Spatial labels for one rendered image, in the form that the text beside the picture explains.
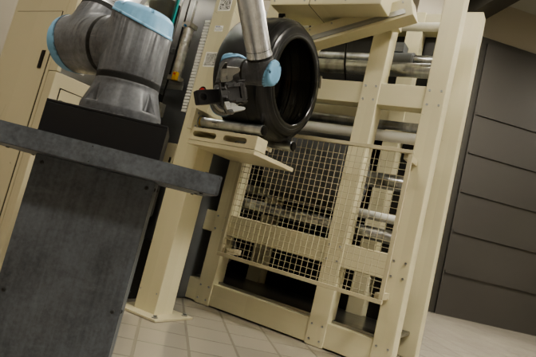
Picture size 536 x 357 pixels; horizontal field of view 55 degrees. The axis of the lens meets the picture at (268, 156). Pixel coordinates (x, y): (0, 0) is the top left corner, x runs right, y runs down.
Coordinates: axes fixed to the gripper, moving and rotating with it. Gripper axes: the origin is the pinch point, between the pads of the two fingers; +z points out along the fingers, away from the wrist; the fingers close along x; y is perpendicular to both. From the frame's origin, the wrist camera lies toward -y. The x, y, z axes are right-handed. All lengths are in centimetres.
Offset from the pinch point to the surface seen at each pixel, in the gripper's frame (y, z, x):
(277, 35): 32, -57, -29
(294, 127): 39, -77, 8
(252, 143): 15, -59, 14
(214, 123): 2, -76, 2
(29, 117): -70, -61, -7
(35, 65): -66, -65, -28
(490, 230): 320, -367, 129
